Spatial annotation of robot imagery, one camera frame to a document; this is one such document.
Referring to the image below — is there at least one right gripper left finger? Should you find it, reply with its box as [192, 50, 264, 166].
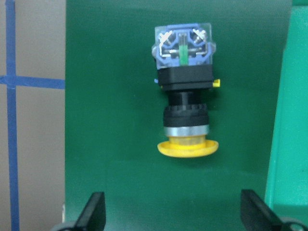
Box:
[72, 192, 106, 231]

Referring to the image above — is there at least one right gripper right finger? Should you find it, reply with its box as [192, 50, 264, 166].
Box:
[240, 189, 282, 231]

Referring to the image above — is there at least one green plastic tray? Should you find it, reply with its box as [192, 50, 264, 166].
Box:
[265, 0, 308, 223]

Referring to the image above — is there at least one green conveyor belt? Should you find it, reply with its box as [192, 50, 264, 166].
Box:
[65, 0, 291, 231]

